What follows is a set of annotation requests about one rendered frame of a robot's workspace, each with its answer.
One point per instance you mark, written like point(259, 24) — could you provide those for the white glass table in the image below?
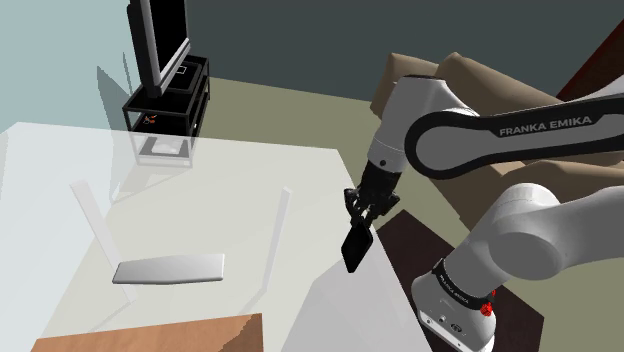
point(234, 204)

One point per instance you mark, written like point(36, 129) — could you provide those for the beige sofa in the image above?
point(492, 88)

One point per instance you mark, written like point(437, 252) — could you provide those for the black stand with television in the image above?
point(166, 92)

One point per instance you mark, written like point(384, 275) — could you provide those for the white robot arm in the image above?
point(526, 244)

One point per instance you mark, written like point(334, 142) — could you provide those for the brown wooden box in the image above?
point(161, 339)

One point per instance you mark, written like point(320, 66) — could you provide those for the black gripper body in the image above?
point(381, 184)

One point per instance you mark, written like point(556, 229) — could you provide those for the black phone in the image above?
point(356, 248)

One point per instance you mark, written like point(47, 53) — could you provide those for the dark robot stand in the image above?
point(414, 248)

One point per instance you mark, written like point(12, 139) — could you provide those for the silver flat tablet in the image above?
point(170, 269)

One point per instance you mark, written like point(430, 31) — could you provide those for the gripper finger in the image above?
point(355, 204)
point(372, 219)

